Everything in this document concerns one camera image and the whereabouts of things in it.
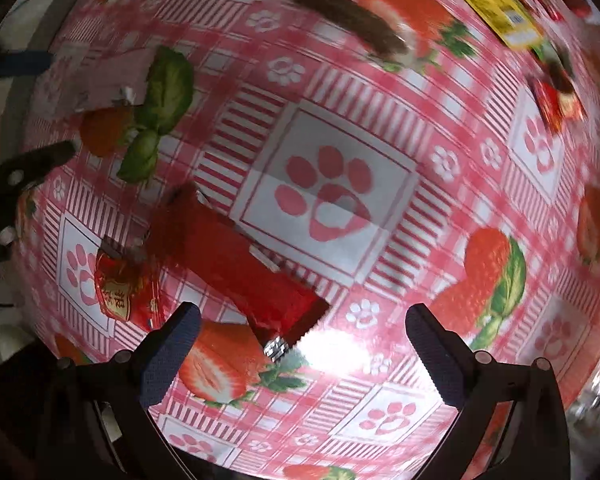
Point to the yellow snack packet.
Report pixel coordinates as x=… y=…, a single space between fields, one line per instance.
x=500 y=5

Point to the long red snack packet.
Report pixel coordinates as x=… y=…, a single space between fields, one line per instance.
x=240 y=270

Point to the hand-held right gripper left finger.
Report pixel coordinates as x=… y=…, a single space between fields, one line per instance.
x=172 y=352

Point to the brown stick snack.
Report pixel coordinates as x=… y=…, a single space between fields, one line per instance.
x=350 y=20

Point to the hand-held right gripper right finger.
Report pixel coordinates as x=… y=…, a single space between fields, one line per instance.
x=435 y=357

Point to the small red foil packet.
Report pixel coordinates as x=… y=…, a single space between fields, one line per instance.
x=555 y=102

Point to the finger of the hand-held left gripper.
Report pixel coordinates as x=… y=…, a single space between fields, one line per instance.
x=35 y=162
x=22 y=64

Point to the round red gold packet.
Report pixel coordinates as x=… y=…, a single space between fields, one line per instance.
x=125 y=292

